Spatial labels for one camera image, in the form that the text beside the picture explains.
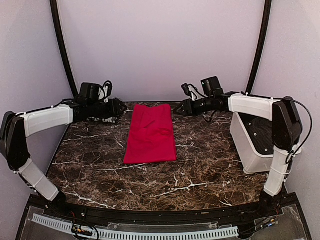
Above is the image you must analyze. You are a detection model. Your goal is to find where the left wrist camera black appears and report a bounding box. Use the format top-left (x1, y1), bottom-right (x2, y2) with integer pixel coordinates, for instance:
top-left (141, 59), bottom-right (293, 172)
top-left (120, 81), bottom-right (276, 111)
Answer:
top-left (76, 80), bottom-right (113, 105)

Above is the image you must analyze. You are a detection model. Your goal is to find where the white slotted cable duct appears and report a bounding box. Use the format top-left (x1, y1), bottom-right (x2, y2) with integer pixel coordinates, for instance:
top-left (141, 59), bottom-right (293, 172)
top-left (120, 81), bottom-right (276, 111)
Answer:
top-left (31, 213), bottom-right (239, 240)

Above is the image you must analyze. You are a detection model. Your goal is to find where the black front rail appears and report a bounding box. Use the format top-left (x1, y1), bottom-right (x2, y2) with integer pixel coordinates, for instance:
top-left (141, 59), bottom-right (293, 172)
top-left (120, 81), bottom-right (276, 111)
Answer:
top-left (27, 195), bottom-right (282, 226)

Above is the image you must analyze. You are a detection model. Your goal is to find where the dark pinstriped button shirt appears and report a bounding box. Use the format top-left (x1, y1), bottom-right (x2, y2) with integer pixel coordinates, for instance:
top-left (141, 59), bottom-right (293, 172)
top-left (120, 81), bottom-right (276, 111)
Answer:
top-left (244, 117), bottom-right (274, 156)

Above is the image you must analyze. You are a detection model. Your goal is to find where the right black frame post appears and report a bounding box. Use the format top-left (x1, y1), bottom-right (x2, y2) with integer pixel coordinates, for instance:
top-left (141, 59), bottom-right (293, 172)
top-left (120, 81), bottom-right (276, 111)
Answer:
top-left (245, 0), bottom-right (272, 94)

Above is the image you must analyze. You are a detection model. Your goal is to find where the black white checkered shirt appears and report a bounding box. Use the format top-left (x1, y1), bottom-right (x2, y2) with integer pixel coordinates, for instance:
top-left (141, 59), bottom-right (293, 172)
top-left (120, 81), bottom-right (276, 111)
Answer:
top-left (88, 117), bottom-right (119, 124)

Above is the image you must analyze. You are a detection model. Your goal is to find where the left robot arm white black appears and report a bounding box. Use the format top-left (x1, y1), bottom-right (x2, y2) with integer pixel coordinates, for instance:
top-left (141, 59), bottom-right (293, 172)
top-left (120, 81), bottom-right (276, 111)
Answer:
top-left (0, 98), bottom-right (127, 218)

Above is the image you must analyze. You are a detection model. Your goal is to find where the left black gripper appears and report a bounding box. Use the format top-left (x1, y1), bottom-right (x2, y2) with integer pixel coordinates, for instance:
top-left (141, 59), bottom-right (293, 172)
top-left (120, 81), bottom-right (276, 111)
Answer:
top-left (88, 98), bottom-right (128, 119)

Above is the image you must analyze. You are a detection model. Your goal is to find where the black frame post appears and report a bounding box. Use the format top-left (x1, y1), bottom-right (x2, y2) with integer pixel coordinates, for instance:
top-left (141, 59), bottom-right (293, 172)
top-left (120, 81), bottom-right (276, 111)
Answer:
top-left (245, 0), bottom-right (272, 94)
top-left (49, 0), bottom-right (78, 97)

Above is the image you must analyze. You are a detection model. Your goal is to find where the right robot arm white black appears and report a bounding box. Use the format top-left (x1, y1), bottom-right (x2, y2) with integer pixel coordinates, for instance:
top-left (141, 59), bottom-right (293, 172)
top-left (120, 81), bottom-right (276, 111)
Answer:
top-left (174, 92), bottom-right (304, 217)

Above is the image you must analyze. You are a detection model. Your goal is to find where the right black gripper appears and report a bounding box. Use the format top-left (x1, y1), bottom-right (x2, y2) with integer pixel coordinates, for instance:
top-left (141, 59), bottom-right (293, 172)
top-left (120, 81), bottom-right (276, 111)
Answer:
top-left (173, 96), bottom-right (214, 117)

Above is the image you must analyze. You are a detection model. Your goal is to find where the left black frame post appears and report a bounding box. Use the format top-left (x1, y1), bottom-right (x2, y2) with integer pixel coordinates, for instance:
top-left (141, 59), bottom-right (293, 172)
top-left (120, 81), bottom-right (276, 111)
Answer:
top-left (49, 0), bottom-right (78, 97)

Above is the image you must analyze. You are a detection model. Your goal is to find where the red garment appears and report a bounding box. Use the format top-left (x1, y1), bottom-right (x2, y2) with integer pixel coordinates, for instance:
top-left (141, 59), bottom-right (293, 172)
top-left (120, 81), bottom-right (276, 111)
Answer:
top-left (123, 104), bottom-right (177, 164)

